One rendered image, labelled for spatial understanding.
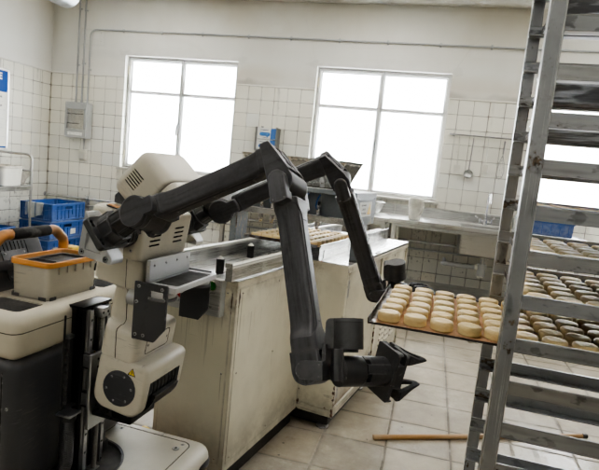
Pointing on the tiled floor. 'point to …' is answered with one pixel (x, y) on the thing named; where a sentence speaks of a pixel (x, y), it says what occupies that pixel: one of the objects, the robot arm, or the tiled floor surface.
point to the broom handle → (444, 436)
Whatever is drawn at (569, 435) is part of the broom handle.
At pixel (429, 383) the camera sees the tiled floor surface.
